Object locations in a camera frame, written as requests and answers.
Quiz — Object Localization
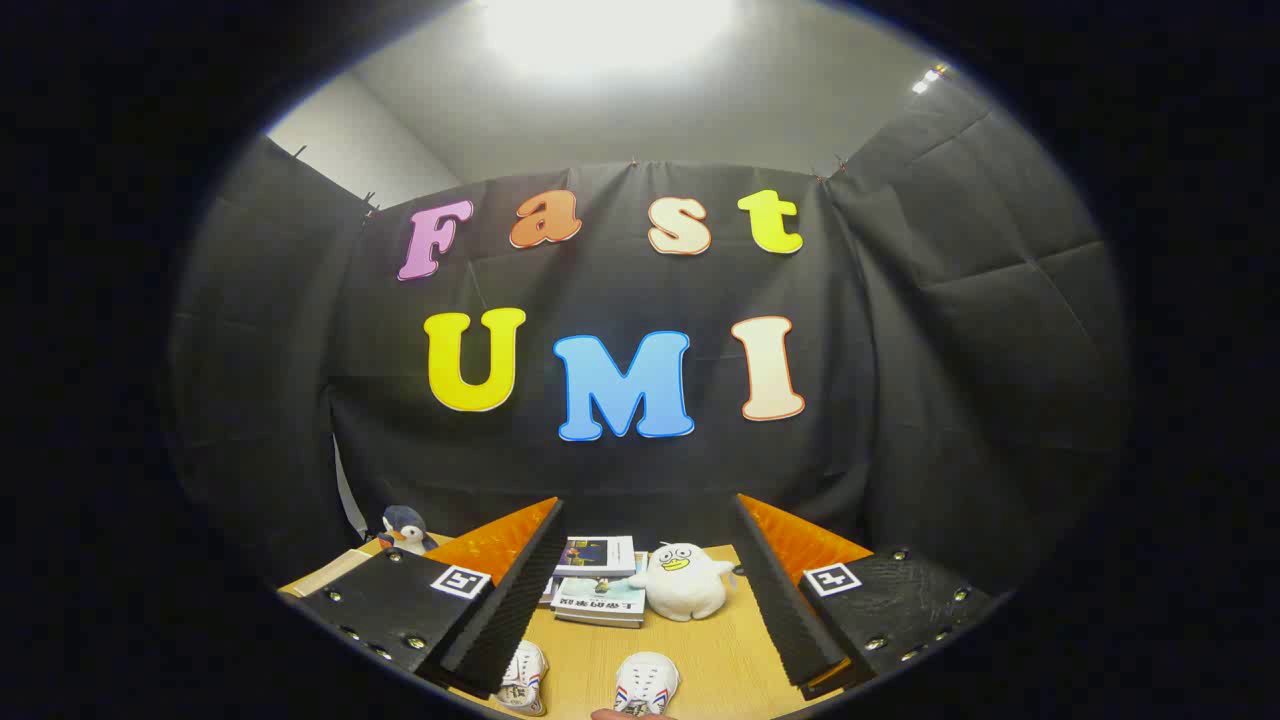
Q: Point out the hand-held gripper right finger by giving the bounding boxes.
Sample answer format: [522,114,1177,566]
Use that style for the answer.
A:
[735,493,993,701]

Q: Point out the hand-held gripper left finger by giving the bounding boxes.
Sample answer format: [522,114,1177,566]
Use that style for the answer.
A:
[296,497,568,700]

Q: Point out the white shoe with stripes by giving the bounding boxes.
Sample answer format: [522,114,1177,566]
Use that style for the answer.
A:
[497,640,550,717]
[613,652,681,717]

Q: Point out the beige fabric storage box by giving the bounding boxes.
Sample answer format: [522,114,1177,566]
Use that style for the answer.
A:
[278,548,373,599]

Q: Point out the book with teal cover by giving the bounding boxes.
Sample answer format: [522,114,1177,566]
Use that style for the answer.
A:
[553,575,648,629]

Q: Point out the white duck plush toy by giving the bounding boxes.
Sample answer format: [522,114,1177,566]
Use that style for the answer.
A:
[628,542,736,623]

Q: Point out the book with dark blue cover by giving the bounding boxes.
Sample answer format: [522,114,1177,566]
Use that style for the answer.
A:
[555,536,637,579]

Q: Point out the grey penguin plush toy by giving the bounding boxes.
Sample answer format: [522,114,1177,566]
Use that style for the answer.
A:
[378,505,439,557]

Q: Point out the black backdrop cloth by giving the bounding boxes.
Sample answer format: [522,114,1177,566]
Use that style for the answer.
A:
[165,75,1136,601]

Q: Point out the bright ceiling lamp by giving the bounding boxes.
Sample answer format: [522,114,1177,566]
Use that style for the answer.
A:
[480,0,741,73]

